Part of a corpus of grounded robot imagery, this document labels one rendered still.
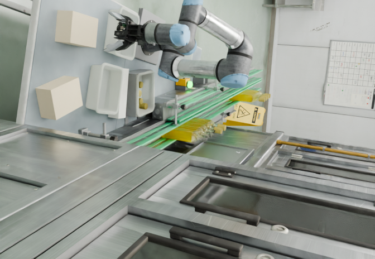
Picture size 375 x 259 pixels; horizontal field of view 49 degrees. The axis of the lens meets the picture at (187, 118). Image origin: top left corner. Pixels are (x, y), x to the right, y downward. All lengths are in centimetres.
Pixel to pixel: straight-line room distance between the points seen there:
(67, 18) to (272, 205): 106
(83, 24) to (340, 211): 117
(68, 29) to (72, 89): 23
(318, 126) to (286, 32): 188
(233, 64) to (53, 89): 77
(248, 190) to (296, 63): 704
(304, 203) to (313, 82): 705
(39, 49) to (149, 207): 90
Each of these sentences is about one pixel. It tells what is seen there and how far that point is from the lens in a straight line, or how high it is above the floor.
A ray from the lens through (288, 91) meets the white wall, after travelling 816.
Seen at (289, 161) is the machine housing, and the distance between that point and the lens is 242.
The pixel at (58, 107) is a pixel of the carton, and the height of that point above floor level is 82.
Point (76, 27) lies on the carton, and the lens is 168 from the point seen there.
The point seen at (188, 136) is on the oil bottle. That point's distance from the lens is 216.
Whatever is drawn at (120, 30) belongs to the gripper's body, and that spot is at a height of 103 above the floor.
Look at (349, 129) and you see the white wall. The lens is 816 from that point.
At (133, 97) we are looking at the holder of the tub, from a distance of 208.
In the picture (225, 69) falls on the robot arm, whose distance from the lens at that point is 185.
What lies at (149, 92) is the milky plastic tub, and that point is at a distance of 221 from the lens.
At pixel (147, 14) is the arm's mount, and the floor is 77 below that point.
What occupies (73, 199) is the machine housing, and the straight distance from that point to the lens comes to 99.
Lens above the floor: 189
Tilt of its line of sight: 23 degrees down
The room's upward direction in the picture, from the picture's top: 98 degrees clockwise
